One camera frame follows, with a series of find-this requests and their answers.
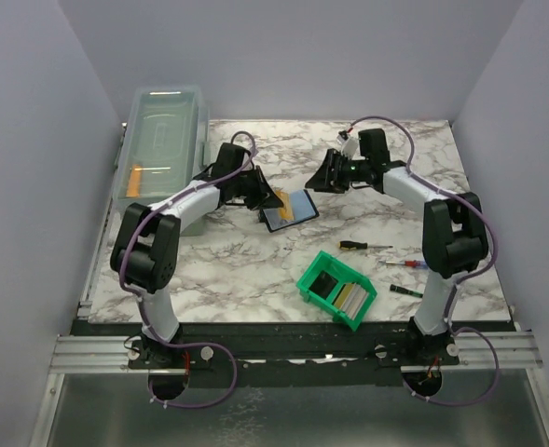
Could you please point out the black yellow screwdriver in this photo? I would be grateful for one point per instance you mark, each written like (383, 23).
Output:
(349, 245)

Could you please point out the black green screwdriver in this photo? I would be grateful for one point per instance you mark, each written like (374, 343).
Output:
(404, 291)

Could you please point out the red blue screwdriver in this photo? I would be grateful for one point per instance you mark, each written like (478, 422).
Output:
(407, 263)

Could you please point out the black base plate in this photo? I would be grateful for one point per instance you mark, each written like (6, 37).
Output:
(291, 354)

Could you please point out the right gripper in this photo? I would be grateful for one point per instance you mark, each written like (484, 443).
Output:
(327, 181)

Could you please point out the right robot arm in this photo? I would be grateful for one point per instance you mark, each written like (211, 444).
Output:
(454, 237)

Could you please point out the gold card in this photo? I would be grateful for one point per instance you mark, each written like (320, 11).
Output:
(286, 210)

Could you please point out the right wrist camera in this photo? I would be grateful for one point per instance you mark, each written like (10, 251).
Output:
(348, 145)

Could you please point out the green plastic bin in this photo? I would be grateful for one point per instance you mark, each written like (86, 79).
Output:
(323, 280)

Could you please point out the clear plastic storage box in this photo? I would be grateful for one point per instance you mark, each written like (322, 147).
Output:
(167, 134)

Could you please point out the orange tool in box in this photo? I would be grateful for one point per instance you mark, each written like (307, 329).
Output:
(134, 182)

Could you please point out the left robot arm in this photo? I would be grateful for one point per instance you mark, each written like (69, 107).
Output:
(145, 253)

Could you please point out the stack of silver cards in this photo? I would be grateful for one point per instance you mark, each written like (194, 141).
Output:
(350, 299)

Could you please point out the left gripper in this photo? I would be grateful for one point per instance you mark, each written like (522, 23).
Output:
(267, 198)

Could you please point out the black leather card holder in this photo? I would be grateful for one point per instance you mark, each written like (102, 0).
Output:
(298, 207)

